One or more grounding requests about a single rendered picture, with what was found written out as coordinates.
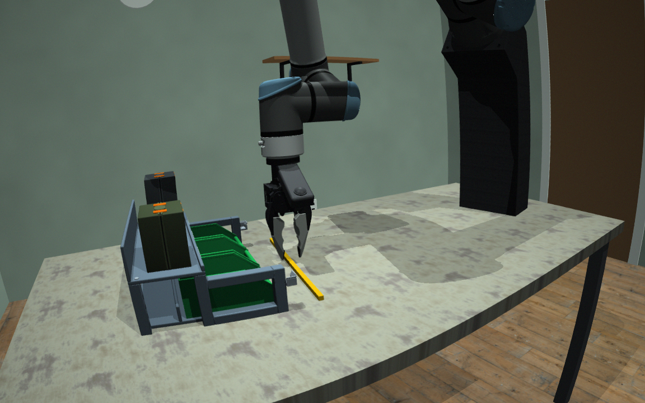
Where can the green open bin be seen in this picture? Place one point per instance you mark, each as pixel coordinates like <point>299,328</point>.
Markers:
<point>230,297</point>
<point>213,230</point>
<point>222,245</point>

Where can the yellow bar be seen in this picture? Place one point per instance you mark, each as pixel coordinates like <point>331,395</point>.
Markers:
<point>302,276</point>

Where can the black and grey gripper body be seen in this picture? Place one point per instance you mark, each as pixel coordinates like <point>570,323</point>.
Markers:
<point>273,191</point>

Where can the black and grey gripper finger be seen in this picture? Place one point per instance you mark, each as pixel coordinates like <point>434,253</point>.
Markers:
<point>302,221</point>
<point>276,225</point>

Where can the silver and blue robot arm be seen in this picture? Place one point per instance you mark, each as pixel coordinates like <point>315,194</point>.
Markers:
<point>312,94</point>

